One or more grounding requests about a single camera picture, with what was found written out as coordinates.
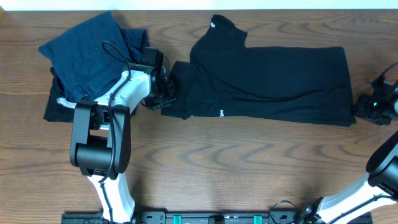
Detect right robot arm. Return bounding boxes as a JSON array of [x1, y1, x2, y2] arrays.
[[295, 76, 397, 223]]

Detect folded dark blue shorts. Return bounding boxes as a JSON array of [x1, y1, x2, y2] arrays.
[[39, 12, 149, 103]]

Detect folded black garment white stripe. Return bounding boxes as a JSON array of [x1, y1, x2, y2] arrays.
[[43, 67, 82, 123]]

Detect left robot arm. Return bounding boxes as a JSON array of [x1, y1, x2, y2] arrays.
[[62, 47, 177, 223]]

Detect black polo shirt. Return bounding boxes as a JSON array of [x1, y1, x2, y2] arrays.
[[161, 14, 356, 127]]

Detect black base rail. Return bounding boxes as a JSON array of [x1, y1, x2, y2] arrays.
[[60, 212, 373, 224]]

